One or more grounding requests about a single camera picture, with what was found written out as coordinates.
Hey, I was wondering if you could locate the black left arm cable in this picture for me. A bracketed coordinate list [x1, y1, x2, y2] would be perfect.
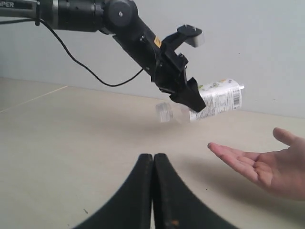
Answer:
[0, 18, 145, 87]

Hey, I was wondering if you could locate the square white green label bottle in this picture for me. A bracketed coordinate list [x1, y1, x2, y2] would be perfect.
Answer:
[155, 79, 244, 123]

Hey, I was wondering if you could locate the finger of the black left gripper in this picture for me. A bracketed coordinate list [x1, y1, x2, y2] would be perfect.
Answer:
[170, 77, 206, 112]

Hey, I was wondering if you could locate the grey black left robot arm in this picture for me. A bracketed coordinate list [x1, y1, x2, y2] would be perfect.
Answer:
[0, 0, 206, 112]

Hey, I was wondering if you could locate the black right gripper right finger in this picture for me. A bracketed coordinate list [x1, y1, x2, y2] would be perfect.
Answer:
[152, 153, 236, 229]

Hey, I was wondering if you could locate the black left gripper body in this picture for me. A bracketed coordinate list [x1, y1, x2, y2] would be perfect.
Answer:
[140, 35, 188, 95]

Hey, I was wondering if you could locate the person's open hand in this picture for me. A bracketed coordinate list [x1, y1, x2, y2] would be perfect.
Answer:
[207, 127, 305, 201]

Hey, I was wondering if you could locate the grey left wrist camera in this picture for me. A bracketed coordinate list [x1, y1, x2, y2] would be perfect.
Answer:
[163, 24, 205, 50]

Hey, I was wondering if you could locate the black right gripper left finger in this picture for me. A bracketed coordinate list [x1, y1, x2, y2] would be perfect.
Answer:
[75, 154, 153, 229]

